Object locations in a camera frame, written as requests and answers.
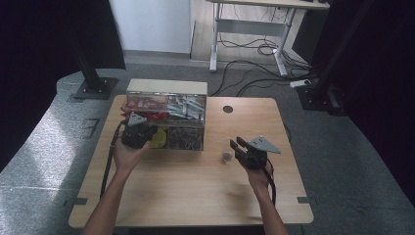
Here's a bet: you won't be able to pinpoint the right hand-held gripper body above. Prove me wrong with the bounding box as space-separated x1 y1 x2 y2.
234 135 282 170

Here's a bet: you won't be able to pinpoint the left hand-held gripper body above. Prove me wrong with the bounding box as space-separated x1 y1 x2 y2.
120 112 160 150

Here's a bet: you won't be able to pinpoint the small clear cup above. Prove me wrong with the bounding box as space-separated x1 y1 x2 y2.
221 149 234 165

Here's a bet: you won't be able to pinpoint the yellow round item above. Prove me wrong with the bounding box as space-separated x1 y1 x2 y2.
149 126 168 149

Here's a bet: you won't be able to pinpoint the clear plastic organizer box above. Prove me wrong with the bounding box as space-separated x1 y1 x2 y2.
124 78 209 152

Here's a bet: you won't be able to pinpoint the person's right hand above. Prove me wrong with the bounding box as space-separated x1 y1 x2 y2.
245 160 275 192

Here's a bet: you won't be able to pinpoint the person's left hand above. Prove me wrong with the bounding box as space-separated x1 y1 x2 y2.
112 136 152 177

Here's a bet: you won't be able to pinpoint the pile of red packets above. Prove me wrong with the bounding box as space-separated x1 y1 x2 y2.
120 95 168 121

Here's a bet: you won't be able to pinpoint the pile of dark packets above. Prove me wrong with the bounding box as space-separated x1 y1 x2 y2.
166 126 205 151

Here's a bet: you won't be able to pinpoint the pile of white packets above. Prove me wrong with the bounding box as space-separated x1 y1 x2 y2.
166 95 207 121

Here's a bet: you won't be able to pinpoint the black metal stand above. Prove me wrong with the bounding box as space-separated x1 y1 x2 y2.
296 0 376 117
67 32 119 101

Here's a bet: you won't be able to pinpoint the white power strip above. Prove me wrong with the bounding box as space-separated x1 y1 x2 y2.
289 78 312 89

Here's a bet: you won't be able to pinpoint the white metal desk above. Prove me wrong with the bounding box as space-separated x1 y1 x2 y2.
206 0 331 77

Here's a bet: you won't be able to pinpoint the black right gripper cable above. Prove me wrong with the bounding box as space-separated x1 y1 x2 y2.
262 158 278 207

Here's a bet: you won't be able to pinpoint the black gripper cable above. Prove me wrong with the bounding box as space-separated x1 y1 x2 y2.
262 158 278 207
99 118 129 200

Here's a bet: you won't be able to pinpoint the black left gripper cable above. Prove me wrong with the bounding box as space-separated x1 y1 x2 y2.
99 118 129 200

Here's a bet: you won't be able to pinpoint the black floor cables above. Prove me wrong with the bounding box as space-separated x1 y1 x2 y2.
208 30 319 98

